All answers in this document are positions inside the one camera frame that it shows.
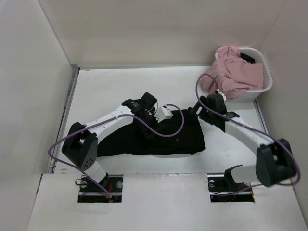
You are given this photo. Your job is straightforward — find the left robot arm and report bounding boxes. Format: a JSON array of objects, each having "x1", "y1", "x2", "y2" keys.
[{"x1": 62, "y1": 92, "x2": 157, "y2": 192}]

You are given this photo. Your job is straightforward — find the pink trousers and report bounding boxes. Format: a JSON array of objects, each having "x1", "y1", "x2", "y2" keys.
[{"x1": 202, "y1": 46, "x2": 264, "y2": 100}]

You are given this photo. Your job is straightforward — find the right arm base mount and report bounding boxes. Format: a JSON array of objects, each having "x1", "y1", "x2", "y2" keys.
[{"x1": 207, "y1": 174, "x2": 255, "y2": 203}]

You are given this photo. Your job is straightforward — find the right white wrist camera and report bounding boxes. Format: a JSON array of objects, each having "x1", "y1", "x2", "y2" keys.
[{"x1": 215, "y1": 89, "x2": 227, "y2": 101}]

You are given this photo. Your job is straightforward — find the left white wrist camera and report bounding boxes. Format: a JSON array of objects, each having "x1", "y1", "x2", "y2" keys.
[{"x1": 154, "y1": 106, "x2": 173, "y2": 123}]

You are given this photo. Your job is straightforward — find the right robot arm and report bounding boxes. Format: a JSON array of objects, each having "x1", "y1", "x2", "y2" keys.
[{"x1": 190, "y1": 93, "x2": 299, "y2": 191}]

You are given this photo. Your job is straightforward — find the white laundry basket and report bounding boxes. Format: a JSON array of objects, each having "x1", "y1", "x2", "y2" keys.
[{"x1": 215, "y1": 47, "x2": 274, "y2": 103}]

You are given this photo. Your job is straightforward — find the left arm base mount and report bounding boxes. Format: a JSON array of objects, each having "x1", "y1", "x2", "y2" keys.
[{"x1": 75, "y1": 175, "x2": 124, "y2": 203}]

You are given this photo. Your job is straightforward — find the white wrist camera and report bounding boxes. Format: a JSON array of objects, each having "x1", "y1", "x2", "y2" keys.
[
  {"x1": 154, "y1": 106, "x2": 173, "y2": 123},
  {"x1": 215, "y1": 89, "x2": 227, "y2": 101}
]

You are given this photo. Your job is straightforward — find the black garment in basket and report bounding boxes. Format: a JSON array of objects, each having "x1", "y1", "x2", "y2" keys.
[{"x1": 240, "y1": 53, "x2": 256, "y2": 64}]

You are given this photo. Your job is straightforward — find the black trousers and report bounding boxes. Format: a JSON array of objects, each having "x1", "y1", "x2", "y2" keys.
[{"x1": 97, "y1": 109, "x2": 206, "y2": 157}]

